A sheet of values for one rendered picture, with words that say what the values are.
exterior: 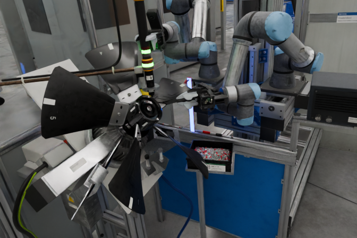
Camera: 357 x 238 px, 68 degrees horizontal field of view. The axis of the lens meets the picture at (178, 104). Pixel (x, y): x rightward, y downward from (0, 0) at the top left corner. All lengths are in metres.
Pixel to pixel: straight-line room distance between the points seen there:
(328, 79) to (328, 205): 1.42
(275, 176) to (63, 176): 1.04
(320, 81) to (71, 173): 0.99
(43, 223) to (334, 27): 2.57
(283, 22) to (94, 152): 0.90
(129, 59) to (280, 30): 0.63
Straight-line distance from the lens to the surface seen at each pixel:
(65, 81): 0.90
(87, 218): 1.38
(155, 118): 0.99
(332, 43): 2.67
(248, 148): 1.43
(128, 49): 1.17
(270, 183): 1.55
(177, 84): 1.28
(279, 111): 1.55
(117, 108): 0.97
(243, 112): 1.20
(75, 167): 0.95
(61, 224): 1.95
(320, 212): 2.37
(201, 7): 1.43
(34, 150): 1.45
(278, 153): 1.41
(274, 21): 1.17
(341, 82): 1.21
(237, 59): 1.27
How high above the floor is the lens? 1.64
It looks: 24 degrees down
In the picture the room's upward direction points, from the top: 5 degrees counter-clockwise
